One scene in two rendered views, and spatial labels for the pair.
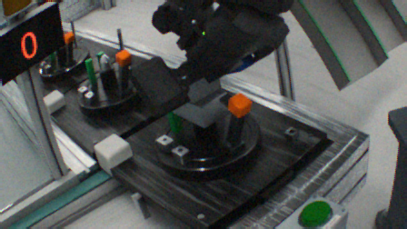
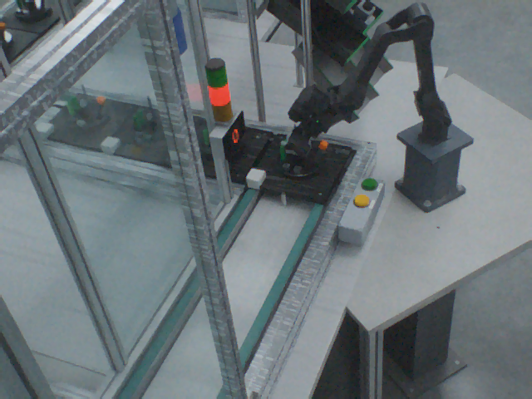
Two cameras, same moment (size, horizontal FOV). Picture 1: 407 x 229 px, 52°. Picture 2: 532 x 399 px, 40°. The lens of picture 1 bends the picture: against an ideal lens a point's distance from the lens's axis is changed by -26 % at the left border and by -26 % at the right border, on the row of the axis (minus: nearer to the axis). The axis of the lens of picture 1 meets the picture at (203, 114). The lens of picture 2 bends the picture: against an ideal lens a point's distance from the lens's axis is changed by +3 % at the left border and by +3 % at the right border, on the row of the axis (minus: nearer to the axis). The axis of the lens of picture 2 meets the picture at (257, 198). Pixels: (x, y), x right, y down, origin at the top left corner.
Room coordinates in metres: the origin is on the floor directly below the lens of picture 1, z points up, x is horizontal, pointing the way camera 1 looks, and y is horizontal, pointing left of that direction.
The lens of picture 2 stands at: (-0.73, 0.82, 2.33)
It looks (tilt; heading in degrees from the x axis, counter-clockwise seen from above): 43 degrees down; 333
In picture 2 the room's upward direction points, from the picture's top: 8 degrees counter-clockwise
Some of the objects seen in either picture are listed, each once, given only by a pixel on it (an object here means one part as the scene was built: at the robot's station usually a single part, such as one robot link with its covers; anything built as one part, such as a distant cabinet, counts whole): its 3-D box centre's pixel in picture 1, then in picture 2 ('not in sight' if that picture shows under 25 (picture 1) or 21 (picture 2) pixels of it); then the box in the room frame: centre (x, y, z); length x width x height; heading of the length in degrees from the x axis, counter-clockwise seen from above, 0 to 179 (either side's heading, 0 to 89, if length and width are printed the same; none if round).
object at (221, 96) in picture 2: not in sight; (219, 91); (0.59, 0.22, 1.33); 0.05 x 0.05 x 0.05
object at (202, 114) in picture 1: (191, 86); (294, 140); (0.61, 0.01, 1.06); 0.08 x 0.04 x 0.07; 35
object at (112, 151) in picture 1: (114, 155); (256, 179); (0.63, 0.14, 0.97); 0.05 x 0.05 x 0.04; 35
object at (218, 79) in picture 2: not in sight; (216, 74); (0.59, 0.22, 1.38); 0.05 x 0.05 x 0.05
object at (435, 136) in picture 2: not in sight; (435, 126); (0.38, -0.30, 1.09); 0.07 x 0.07 x 0.06; 89
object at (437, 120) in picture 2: not in sight; (435, 110); (0.38, -0.29, 1.15); 0.09 x 0.07 x 0.06; 151
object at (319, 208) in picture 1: (315, 215); (369, 184); (0.42, -0.11, 0.96); 0.04 x 0.04 x 0.02
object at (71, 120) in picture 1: (107, 74); (219, 137); (0.81, 0.15, 1.01); 0.24 x 0.24 x 0.13; 35
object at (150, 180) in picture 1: (210, 154); (299, 166); (0.60, 0.00, 0.96); 0.24 x 0.24 x 0.02; 35
